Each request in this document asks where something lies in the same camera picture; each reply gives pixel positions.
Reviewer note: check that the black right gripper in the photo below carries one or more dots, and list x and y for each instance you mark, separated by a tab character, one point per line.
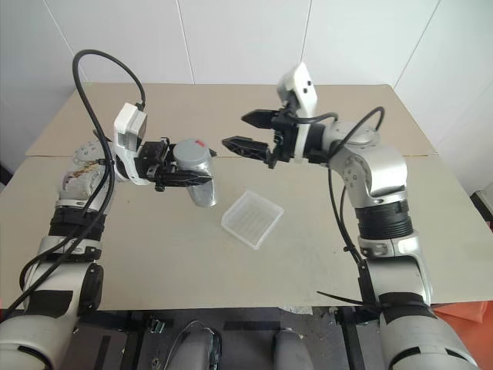
285	138

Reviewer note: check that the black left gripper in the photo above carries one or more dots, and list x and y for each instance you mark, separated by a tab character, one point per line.
150	158

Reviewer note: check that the grey jar lid red mark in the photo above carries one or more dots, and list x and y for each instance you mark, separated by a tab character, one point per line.
190	152

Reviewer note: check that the shiny silver jar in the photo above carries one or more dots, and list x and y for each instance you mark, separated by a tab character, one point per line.
202	194

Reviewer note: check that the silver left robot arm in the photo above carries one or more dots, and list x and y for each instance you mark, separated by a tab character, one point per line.
58	285

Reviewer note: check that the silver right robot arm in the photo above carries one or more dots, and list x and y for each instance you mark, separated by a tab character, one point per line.
385	169

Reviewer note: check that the clear plastic box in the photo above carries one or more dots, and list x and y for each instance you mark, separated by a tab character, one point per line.
252	219

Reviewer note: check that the small green object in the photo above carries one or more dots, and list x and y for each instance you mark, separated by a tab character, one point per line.
156	324

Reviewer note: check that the black table leg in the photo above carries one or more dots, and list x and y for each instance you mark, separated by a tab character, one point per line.
352	339

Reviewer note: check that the black object beside table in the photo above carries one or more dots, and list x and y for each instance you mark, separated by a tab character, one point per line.
484	208

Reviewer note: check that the orange object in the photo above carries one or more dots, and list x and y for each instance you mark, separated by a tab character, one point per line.
466	312

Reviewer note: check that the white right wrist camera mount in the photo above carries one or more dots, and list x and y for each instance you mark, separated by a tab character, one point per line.
302	88

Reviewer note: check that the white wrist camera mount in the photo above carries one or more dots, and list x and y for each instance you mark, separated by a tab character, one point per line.
302	88
127	127

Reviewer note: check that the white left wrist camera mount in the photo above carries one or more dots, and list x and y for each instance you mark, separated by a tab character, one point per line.
127	127

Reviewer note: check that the dark object at wall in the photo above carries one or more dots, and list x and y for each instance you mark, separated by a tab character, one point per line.
4	173

